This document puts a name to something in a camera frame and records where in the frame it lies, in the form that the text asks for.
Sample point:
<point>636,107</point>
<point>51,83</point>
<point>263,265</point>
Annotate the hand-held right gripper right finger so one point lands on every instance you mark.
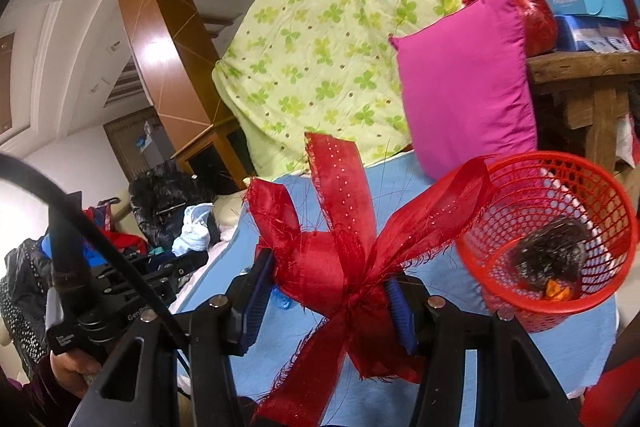
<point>403,307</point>

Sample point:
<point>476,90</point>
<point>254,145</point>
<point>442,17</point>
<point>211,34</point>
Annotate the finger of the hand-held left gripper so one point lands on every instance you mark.
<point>175,264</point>

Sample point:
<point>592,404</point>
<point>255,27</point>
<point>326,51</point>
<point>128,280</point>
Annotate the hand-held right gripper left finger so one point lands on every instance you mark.
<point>254,294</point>

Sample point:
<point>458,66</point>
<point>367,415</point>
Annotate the red ribbon bow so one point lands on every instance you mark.
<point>325,267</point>

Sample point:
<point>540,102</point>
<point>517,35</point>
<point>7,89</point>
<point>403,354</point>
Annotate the red plastic mesh basket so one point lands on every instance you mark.
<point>525,313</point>

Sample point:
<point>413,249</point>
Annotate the person's left forearm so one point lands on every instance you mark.
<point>35,402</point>

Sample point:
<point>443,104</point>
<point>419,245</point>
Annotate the person's left hand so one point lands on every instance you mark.
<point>70,372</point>

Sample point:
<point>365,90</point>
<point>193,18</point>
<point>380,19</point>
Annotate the white and blue cloth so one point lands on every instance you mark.
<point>192,232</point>

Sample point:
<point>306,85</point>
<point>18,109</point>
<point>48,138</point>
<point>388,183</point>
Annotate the light blue blanket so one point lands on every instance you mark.
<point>295,332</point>

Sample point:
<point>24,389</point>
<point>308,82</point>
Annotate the red and blue cloth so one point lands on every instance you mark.
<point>112,237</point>

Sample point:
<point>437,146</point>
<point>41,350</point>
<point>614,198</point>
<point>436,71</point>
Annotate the beige cushion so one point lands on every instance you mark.
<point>227,209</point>

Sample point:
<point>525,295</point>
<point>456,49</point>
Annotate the bamboo window blind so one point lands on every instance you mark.
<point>125,142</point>

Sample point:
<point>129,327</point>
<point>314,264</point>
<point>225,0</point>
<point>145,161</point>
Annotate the dark fuzzy clump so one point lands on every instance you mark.
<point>545,252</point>

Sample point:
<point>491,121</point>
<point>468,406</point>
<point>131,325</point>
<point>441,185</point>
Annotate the orange scrap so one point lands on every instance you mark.
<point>557,291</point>

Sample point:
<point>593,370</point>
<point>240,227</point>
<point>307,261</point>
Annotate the wooden cabinet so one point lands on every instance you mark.
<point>165,47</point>

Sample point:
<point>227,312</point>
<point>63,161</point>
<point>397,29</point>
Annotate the red fabric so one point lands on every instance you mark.
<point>615,397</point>

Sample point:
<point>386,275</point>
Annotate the pink pillow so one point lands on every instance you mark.
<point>465,82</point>

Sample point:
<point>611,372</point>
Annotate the green clover print blanket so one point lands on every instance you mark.
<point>325,32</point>

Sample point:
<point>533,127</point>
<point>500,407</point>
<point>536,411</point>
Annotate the wooden table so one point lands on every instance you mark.
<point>600,107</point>

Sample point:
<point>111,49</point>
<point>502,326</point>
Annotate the red shiny bag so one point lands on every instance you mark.
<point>540,27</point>

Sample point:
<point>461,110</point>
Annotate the white and blue box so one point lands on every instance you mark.
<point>585,34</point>

